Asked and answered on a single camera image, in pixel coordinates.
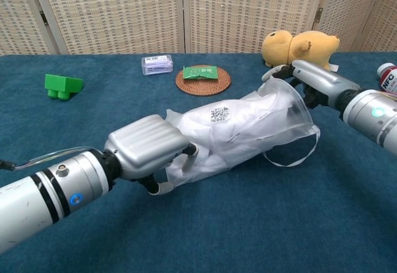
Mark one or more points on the yellow plush toy animal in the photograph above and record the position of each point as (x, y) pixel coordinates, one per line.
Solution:
(313, 46)

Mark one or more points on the green snack packet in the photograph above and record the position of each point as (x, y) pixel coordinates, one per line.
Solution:
(200, 73)

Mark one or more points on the round woven rattan coaster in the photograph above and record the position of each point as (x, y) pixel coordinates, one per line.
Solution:
(201, 87)

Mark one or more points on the white clothes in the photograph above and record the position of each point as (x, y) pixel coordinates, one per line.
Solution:
(242, 130)

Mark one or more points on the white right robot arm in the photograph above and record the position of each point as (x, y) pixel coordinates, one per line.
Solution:
(372, 121)

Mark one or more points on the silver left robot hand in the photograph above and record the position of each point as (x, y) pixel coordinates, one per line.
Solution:
(145, 142)

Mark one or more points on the clear box with purple contents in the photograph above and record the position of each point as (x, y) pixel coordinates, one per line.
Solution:
(156, 65)

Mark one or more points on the small metal screen hinge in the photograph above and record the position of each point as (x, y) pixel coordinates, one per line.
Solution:
(44, 17)
(319, 15)

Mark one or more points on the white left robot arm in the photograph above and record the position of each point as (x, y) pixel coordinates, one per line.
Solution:
(46, 192)

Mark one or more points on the green toy building block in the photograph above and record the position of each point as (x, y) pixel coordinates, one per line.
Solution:
(62, 83)

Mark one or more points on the blue table cover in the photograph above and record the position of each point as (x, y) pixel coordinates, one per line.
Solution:
(217, 223)

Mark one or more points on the woven folding screen panel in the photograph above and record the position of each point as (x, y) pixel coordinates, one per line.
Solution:
(18, 15)
(356, 12)
(114, 12)
(248, 9)

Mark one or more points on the red drink bottle white cap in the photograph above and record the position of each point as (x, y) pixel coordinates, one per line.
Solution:
(387, 79)

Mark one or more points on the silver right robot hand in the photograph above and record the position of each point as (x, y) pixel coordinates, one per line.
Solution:
(322, 80)

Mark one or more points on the clear plastic zip bag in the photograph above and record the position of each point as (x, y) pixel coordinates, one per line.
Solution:
(294, 121)

